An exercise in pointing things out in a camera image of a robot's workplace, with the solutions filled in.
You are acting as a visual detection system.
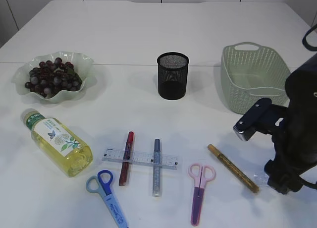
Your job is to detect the blue scissors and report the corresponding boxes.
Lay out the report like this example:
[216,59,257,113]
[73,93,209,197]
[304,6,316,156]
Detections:
[86,170,128,228]

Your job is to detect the pink purple scissors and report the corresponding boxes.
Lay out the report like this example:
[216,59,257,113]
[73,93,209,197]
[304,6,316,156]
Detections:
[188,163,216,227]

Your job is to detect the clear plastic ruler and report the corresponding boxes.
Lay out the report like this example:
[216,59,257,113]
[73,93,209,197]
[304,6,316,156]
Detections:
[102,148,180,170]

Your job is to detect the green wavy glass plate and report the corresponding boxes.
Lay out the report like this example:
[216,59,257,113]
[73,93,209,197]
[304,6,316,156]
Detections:
[12,51,94,104]

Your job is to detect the silver glitter pen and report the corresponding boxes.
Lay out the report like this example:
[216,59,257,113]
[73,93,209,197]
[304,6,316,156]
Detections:
[153,139,161,197]

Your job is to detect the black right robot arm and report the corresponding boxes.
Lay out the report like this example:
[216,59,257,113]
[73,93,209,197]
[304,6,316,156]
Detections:
[264,55,317,195]

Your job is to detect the red glitter pen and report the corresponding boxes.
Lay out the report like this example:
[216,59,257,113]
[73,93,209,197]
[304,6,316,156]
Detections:
[119,131,134,186]

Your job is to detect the jasmine tea bottle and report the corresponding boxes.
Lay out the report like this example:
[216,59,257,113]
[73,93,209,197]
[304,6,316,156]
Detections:
[21,109,93,177]

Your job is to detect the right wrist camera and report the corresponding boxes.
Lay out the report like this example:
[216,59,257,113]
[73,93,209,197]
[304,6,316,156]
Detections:
[233,98,288,141]

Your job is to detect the black mesh pen holder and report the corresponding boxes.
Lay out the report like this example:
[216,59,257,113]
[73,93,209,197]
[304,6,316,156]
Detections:
[157,52,189,100]

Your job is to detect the purple grape bunch with leaf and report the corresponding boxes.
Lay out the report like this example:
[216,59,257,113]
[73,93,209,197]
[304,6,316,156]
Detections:
[24,57,82,98]

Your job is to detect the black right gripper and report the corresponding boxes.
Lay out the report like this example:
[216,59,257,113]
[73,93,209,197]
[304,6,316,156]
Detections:
[264,136,307,194]

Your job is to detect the green plastic woven basket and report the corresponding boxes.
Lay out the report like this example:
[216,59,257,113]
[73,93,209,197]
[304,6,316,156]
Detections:
[221,42,291,114]

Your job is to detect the gold glitter pen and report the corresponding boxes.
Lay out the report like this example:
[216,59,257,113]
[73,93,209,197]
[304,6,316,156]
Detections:
[208,144,260,194]

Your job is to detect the clear plastic sheet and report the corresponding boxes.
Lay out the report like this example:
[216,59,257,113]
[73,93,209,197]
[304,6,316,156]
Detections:
[253,172,269,188]

